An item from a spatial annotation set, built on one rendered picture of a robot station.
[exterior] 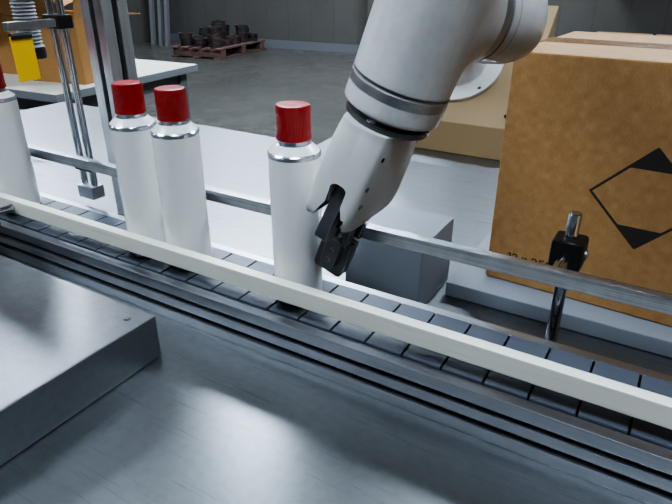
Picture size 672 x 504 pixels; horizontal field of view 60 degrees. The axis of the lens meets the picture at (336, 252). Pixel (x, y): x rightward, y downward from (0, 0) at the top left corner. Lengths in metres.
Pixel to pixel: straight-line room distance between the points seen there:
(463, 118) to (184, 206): 0.78
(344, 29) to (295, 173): 8.77
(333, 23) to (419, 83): 8.93
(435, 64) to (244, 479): 0.35
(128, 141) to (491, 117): 0.81
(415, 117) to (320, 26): 9.03
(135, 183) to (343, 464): 0.39
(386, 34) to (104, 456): 0.41
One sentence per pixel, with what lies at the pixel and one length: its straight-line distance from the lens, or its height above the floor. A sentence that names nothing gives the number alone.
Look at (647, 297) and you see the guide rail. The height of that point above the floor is 0.96.
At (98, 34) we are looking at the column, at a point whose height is 1.11.
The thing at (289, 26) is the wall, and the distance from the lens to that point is 9.76.
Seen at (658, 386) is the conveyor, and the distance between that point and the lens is 0.57.
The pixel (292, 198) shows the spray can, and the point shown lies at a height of 1.00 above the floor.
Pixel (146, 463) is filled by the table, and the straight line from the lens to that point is 0.54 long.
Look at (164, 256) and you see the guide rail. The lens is 0.69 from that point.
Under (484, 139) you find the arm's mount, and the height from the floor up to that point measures 0.87.
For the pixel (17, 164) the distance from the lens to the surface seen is 0.93.
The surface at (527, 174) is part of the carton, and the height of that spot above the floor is 0.99.
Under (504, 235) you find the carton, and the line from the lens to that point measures 0.72.
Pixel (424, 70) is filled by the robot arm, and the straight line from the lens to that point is 0.45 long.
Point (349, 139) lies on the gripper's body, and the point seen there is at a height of 1.07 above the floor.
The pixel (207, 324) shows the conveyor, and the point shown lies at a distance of 0.67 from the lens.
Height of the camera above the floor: 1.20
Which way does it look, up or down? 26 degrees down
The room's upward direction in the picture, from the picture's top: straight up
